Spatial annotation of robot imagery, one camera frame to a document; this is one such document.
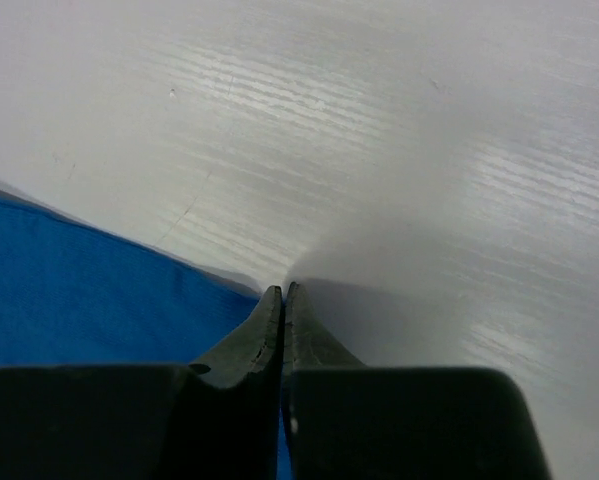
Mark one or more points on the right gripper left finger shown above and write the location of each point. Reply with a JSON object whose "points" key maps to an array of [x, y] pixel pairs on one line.
{"points": [[215, 418]]}

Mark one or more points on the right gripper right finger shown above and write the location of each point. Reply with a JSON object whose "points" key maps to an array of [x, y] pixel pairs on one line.
{"points": [[346, 420]]}

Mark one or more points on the blue tank top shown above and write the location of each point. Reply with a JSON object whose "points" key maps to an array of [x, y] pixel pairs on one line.
{"points": [[71, 295]]}

